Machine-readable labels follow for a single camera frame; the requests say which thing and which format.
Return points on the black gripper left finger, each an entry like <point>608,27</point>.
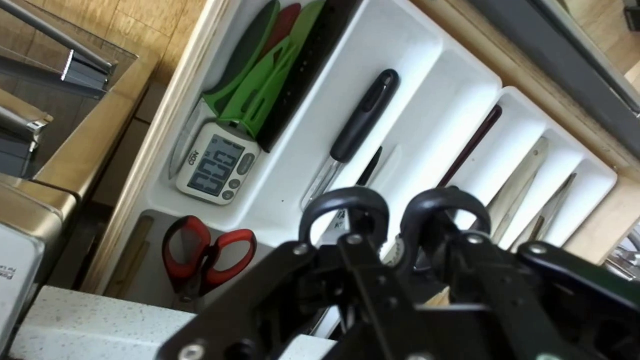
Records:
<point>307,307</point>

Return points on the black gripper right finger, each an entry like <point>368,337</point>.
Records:
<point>533,307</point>

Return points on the black scissors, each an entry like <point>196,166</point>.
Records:
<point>343,194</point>

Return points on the wooden drawer with grey front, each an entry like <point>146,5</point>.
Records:
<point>546,53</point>

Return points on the pale wooden utensil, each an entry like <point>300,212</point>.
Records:
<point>517,190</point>
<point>546,210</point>

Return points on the small black knife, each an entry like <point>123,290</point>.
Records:
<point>370,166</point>

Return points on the white digital kitchen timer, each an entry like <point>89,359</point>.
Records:
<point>217,162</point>

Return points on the bright green knife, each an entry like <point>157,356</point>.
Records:
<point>266,87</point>

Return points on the black knife sheath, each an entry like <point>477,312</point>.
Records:
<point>313,66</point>

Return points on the white cutlery organizer tray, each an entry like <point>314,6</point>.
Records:
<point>426,87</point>

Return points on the dark green knife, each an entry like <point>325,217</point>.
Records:
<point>242,61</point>

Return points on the red knife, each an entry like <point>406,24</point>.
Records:
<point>280,27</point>

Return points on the stainless steel gas range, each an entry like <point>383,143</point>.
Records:
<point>41,132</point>

